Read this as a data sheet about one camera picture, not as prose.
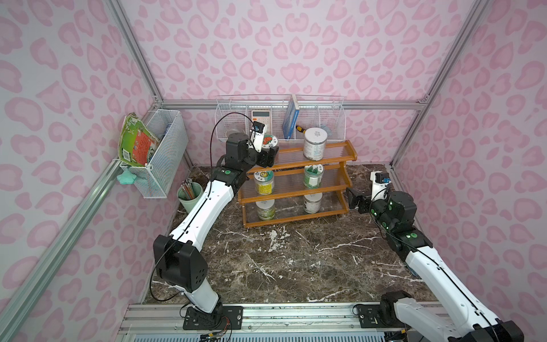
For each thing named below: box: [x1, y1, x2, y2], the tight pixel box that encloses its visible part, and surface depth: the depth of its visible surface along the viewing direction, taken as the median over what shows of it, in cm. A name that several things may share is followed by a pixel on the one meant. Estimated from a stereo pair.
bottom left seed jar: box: [254, 199, 276, 221], surface depth 92 cm
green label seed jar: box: [303, 163, 325, 190], surface depth 88 cm
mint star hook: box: [116, 168, 137, 185], surface depth 64 cm
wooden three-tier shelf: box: [238, 140, 358, 228], surface depth 94 cm
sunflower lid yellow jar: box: [253, 170, 275, 196], surface depth 86 cm
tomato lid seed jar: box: [262, 133, 278, 149], surface depth 78 cm
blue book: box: [282, 94, 300, 140], surface depth 88 cm
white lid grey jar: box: [303, 126, 328, 162], surface depth 79 cm
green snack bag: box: [118, 112, 160, 167], surface depth 73 cm
